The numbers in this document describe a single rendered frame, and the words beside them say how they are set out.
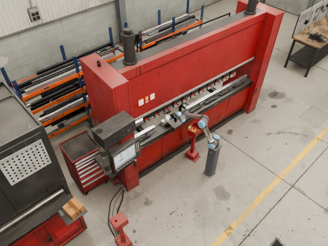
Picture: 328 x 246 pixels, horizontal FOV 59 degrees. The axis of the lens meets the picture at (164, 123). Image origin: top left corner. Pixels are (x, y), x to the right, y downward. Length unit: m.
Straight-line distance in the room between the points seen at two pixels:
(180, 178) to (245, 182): 1.18
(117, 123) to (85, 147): 1.24
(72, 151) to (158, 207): 1.70
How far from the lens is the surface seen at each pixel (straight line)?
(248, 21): 5.31
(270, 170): 5.86
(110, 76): 3.75
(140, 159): 4.98
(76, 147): 4.75
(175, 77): 4.52
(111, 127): 3.55
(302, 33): 8.53
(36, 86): 5.33
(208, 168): 5.31
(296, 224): 5.40
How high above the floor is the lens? 4.44
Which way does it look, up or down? 45 degrees down
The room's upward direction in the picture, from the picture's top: straight up
